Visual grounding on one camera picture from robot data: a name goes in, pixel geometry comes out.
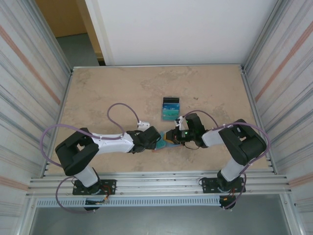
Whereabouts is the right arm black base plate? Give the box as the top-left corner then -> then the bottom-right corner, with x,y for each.
201,176 -> 246,194

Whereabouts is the aluminium rail frame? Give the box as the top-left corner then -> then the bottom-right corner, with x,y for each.
25,171 -> 293,198

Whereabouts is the clear acrylic card stand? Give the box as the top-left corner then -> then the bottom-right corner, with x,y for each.
161,97 -> 183,121

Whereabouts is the wooden door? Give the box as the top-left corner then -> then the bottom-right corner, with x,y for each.
35,0 -> 105,61

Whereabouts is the blue card in stand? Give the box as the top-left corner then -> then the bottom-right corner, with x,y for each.
162,103 -> 181,111

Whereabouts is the teal card in stand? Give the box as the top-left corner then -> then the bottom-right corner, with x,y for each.
162,109 -> 181,119

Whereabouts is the grey slotted cable duct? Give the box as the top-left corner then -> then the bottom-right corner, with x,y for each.
36,197 -> 222,208

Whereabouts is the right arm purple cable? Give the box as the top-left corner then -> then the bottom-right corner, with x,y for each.
180,110 -> 271,211

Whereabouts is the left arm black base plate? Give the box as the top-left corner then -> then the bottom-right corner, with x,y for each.
72,179 -> 117,196

